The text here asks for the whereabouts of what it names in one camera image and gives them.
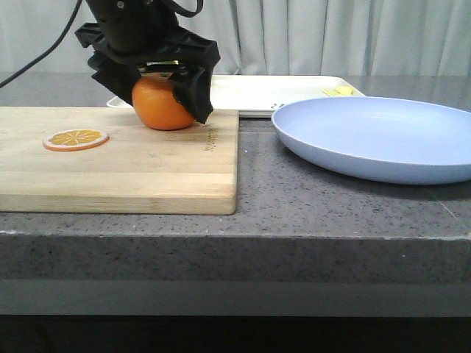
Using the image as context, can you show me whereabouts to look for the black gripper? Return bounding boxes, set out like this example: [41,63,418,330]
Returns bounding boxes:
[76,1,220,124]

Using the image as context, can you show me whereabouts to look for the orange fruit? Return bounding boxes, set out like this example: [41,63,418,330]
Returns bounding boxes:
[132,76,196,131]

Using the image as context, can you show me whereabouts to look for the light blue plate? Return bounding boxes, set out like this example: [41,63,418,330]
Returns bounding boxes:
[272,96,470,185]

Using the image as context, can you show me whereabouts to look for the cream white tray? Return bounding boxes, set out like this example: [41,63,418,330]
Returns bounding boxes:
[106,75,366,119]

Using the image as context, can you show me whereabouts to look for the wooden cutting board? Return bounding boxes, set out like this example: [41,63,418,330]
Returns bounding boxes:
[1,107,239,215]

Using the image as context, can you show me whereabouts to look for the orange slice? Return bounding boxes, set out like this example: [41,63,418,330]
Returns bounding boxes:
[43,129,110,151]

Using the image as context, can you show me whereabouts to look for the grey curtain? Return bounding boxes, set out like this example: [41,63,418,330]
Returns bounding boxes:
[1,1,470,76]

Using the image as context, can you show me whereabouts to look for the yellow-green peeled fruit pieces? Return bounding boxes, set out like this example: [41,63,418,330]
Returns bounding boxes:
[322,86,355,97]

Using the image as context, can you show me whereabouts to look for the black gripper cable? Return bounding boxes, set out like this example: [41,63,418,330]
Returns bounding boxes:
[0,0,83,89]

